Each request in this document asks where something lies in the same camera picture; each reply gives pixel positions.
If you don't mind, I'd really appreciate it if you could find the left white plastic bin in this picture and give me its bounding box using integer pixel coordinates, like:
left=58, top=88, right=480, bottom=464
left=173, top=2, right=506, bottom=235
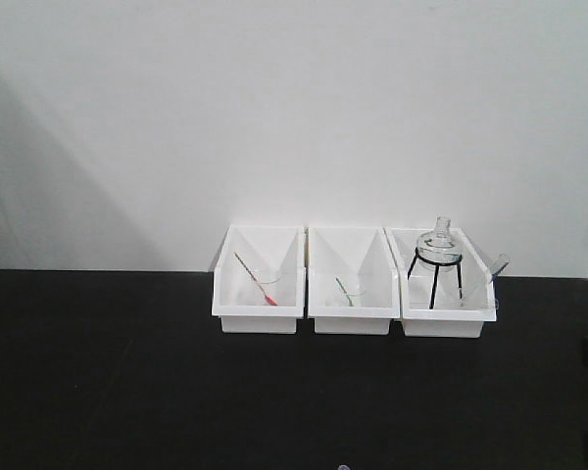
left=212, top=224, right=306, bottom=334

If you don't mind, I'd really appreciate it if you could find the white plastic bin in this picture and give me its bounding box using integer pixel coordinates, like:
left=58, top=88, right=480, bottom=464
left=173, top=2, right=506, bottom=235
left=384, top=228, right=498, bottom=339
left=308, top=226, right=400, bottom=336
left=212, top=224, right=306, bottom=334

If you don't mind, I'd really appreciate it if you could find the middle white plastic bin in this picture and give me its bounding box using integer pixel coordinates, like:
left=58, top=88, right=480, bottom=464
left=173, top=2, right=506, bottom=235
left=308, top=226, right=400, bottom=336

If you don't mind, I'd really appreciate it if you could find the round glass flask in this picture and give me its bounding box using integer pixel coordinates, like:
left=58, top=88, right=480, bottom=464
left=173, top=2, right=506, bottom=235
left=416, top=216, right=463, bottom=265

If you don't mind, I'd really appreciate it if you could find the right white plastic bin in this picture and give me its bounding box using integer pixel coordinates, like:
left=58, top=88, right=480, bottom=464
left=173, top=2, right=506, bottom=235
left=384, top=228, right=498, bottom=339

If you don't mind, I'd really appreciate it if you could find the black wire tripod stand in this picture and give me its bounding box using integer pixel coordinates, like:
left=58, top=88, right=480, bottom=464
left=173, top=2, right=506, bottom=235
left=408, top=248, right=464, bottom=309

